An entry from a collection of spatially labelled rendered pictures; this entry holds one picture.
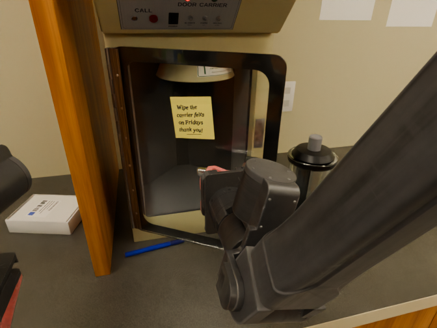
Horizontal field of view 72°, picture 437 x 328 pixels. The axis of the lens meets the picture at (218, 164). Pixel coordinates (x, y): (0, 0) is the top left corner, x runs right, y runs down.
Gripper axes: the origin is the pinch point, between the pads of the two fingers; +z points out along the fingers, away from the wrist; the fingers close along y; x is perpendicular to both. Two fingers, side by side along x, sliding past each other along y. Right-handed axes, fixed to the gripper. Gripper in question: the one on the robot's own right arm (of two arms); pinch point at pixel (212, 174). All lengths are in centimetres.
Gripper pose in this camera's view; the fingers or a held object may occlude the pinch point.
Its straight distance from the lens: 50.8
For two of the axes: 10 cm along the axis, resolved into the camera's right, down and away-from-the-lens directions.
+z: -2.5, -4.4, 8.6
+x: -9.7, 1.1, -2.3
